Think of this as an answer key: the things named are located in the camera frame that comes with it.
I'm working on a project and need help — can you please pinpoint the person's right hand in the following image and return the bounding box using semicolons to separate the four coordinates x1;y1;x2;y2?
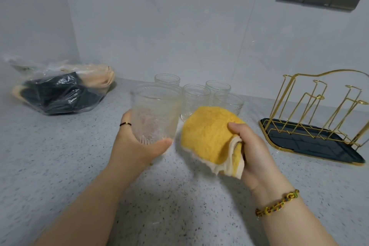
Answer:
227;123;289;198

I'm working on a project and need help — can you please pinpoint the person's left hand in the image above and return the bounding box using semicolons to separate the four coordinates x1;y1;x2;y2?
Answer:
108;110;174;183

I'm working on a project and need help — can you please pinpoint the yellow cleaning cloth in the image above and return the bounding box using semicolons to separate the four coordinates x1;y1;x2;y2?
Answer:
180;106;247;180

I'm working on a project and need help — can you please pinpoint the large ribbed clear glass cup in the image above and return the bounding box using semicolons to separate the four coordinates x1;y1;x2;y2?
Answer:
130;85;183;146

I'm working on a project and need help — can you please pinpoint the person's right forearm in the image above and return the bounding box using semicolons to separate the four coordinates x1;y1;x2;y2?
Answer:
254;183;342;246

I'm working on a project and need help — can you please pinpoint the person's left forearm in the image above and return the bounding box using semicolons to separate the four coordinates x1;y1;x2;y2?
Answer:
33;165;136;246

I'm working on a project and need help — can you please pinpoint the dark tray with gold rim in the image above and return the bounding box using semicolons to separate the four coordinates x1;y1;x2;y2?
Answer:
258;118;366;167

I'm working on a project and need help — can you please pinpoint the beige fabric item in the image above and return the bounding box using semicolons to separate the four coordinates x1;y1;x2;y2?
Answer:
62;64;116;88

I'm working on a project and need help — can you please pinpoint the black fabric item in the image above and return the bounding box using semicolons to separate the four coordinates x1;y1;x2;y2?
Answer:
22;72;101;115

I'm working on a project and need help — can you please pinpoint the clear plastic bag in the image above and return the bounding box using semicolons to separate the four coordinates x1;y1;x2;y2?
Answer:
3;56;117;116

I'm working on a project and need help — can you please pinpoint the gold wire cup rack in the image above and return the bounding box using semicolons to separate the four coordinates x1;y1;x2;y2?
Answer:
265;69;369;149

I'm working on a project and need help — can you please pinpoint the colourful beaded bracelet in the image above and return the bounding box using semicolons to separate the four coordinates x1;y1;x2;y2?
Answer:
255;189;300;218

